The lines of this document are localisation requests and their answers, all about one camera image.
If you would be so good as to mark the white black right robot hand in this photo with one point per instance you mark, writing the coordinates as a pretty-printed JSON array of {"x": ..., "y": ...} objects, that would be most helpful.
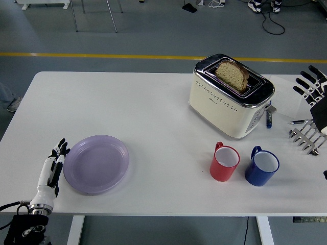
[{"x": 320, "y": 112}]

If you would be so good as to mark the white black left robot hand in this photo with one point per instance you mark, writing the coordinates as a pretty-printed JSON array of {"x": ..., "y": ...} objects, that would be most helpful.
[{"x": 46, "y": 178}]

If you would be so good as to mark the purple plastic plate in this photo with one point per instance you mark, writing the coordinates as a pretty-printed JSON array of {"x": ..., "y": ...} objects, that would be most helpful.
[{"x": 95, "y": 166}]

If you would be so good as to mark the brown bread slice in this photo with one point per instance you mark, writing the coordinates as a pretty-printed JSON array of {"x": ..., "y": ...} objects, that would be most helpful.
[{"x": 231, "y": 75}]

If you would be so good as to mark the silver black ballpoint pen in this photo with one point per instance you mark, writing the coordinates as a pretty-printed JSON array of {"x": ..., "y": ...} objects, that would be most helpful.
[{"x": 301, "y": 121}]

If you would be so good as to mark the silver metal toast rack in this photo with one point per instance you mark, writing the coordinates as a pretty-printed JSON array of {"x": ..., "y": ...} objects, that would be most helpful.
[{"x": 307, "y": 139}]

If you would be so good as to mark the white paper sheet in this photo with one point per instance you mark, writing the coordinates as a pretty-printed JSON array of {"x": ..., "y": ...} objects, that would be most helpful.
[{"x": 286, "y": 97}]

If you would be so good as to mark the blue marker pen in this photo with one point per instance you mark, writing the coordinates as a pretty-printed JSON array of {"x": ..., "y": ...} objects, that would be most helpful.
[{"x": 268, "y": 120}]

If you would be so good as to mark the white table leg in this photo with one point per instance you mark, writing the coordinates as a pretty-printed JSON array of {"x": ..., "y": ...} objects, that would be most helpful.
[
  {"x": 265, "y": 231},
  {"x": 75, "y": 231}
]

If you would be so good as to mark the person's grey shoe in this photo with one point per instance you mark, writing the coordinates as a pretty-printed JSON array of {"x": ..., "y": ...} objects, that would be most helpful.
[{"x": 14, "y": 106}]

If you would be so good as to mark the blue enamel mug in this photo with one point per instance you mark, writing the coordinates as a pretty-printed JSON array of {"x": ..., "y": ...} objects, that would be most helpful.
[{"x": 256, "y": 177}]

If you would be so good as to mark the person's leg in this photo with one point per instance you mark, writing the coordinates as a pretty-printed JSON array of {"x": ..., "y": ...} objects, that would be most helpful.
[{"x": 5, "y": 94}]

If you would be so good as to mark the cream chrome two-slot toaster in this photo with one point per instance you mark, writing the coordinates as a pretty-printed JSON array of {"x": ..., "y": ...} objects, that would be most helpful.
[{"x": 219, "y": 112}]

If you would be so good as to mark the black table control panel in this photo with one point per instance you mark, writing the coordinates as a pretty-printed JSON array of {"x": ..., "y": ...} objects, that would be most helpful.
[{"x": 310, "y": 219}]

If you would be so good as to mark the person's white black shoe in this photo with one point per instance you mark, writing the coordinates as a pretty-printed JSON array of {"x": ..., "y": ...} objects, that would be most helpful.
[
  {"x": 254, "y": 5},
  {"x": 276, "y": 6}
]

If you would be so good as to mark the red enamel mug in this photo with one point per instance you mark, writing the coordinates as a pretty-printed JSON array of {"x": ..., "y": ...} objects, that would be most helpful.
[{"x": 221, "y": 173}]

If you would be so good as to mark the black floor pedal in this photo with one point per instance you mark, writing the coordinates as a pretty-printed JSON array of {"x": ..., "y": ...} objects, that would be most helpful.
[{"x": 190, "y": 8}]

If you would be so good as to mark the white stand base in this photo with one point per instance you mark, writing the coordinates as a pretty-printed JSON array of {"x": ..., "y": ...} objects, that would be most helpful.
[{"x": 25, "y": 5}]

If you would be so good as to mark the grey metal chair frame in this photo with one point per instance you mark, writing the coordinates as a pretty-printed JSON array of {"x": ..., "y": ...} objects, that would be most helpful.
[{"x": 112, "y": 18}]

